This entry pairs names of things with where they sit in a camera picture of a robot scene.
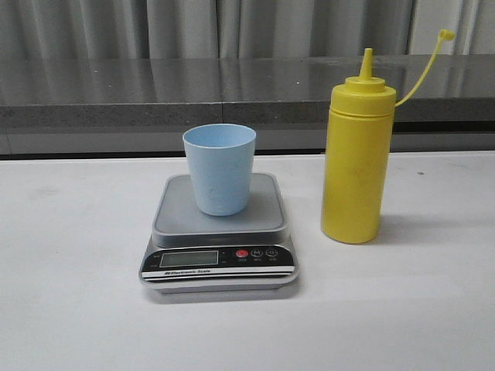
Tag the light blue plastic cup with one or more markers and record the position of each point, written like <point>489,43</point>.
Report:
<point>220,159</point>

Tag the yellow squeeze bottle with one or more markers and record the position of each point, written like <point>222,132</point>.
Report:
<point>361,119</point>

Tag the silver electronic kitchen scale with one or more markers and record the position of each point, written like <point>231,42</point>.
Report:
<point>190,251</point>

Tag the grey stone counter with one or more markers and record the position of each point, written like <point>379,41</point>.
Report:
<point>126,108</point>

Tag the grey curtain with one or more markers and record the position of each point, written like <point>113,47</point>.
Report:
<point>239,29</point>

